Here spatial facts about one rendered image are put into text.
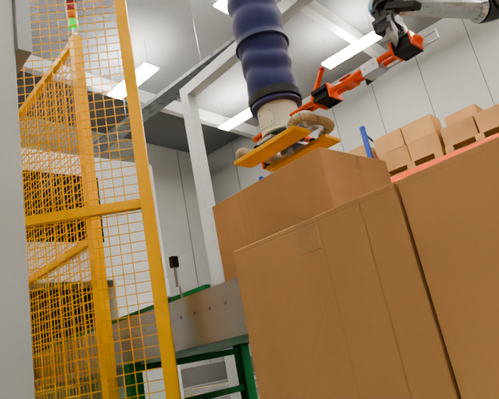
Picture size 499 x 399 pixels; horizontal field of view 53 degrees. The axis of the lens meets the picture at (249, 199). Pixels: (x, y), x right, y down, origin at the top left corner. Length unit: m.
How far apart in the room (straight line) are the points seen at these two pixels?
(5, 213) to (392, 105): 10.45
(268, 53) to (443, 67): 9.35
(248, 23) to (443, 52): 9.41
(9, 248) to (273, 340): 0.94
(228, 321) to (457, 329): 1.11
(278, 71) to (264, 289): 1.30
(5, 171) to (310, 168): 0.97
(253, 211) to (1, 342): 0.93
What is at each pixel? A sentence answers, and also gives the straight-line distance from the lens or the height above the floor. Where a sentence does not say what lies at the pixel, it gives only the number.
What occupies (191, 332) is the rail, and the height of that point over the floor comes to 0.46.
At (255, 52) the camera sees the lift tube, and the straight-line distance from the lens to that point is 2.19.
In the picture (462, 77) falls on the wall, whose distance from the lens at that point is 11.16.
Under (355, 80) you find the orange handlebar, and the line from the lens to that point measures 1.94.
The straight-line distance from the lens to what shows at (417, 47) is 1.83.
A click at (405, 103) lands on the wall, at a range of 11.49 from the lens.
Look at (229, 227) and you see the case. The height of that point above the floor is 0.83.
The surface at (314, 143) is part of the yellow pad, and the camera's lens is 2.04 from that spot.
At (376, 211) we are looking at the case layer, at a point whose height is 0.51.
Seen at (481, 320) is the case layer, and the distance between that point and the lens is 0.75.
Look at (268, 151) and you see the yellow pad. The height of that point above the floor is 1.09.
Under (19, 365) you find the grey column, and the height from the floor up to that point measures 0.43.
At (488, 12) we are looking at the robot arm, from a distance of 2.47.
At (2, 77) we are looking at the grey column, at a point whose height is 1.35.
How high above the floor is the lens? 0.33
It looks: 17 degrees up
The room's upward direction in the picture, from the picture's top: 11 degrees counter-clockwise
